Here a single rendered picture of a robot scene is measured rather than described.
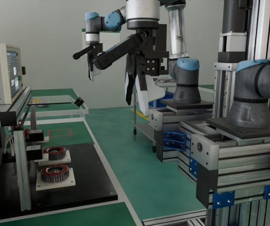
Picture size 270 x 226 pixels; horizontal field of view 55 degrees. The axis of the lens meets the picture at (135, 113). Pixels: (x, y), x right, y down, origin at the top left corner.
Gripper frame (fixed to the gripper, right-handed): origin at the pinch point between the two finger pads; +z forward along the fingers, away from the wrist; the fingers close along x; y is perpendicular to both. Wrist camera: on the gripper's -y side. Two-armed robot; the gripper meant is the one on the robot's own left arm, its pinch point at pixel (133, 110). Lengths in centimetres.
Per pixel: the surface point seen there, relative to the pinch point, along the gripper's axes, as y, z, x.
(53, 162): -22, 37, 65
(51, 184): -22, 37, 42
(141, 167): 69, 116, 213
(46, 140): -24, 27, 70
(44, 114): -33, 43, 205
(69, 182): -15, 37, 41
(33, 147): -28, 23, 48
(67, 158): -15, 37, 67
